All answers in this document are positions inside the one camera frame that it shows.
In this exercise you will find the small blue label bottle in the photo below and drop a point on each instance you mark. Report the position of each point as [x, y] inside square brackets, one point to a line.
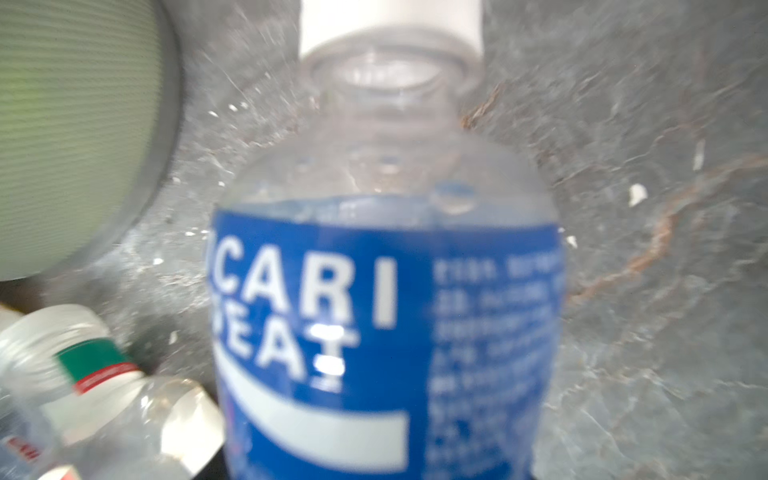
[386, 287]

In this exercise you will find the red label bottle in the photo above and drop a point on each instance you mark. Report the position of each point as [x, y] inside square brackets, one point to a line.
[99, 411]

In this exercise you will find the green lined trash bin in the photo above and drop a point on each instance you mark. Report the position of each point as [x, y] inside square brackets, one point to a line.
[90, 111]

